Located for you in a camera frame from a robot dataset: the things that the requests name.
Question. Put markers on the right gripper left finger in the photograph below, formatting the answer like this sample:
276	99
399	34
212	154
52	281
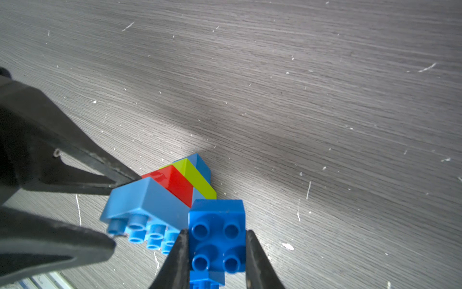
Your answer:
175	272

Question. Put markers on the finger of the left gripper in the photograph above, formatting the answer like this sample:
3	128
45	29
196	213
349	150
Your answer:
42	149
32	245

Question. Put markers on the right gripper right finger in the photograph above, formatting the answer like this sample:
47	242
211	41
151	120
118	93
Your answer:
259	273

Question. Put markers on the small dark blue lego brick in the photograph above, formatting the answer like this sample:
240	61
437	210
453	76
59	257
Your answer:
217	236

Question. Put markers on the light blue long lego brick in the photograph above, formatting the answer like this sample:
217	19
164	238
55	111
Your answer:
148	213

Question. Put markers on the red lego brick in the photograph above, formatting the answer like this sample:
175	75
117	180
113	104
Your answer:
172	180

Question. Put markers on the green lego brick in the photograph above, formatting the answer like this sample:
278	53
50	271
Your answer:
187	169

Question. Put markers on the dark blue long lego brick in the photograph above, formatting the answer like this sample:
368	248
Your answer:
206	279

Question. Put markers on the white vented cable duct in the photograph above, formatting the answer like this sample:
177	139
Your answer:
52	280

